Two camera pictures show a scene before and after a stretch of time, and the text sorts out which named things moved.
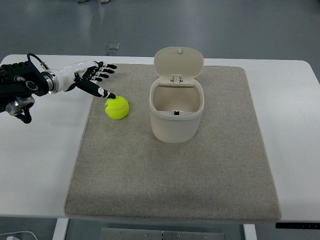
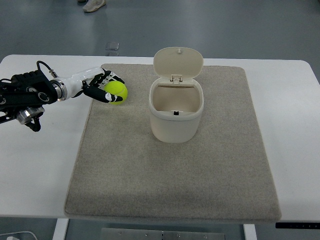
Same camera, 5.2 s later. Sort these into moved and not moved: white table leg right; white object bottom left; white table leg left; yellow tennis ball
Moved: yellow tennis ball
Not moved: white object bottom left; white table leg left; white table leg right
